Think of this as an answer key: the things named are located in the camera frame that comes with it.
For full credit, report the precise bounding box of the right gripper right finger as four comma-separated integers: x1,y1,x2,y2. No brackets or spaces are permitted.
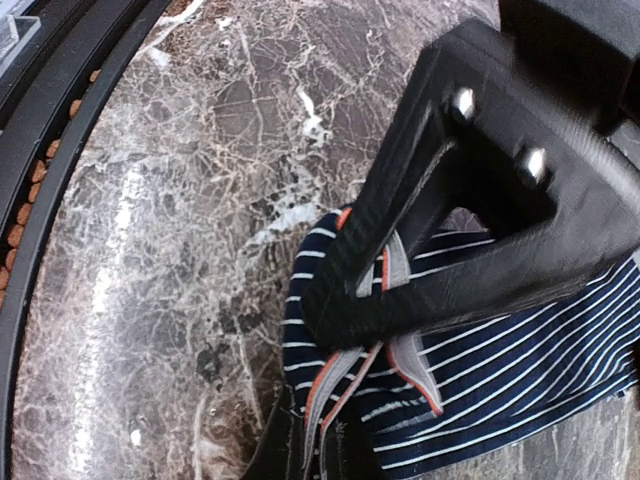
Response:
324,419,385,480

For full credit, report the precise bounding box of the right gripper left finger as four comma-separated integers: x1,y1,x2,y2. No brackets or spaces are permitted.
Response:
244,394,304,480

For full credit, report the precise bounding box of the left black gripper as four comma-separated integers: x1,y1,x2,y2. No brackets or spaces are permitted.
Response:
439,0,640,241

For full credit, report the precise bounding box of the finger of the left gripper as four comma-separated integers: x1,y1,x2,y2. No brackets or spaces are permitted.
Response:
309,209,639,349
302,44,451,320

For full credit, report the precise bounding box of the navy striped underwear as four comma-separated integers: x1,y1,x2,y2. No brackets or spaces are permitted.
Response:
283,209,639,479

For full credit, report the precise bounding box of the black front rail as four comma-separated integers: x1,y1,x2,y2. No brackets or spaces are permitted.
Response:
1,1,168,451

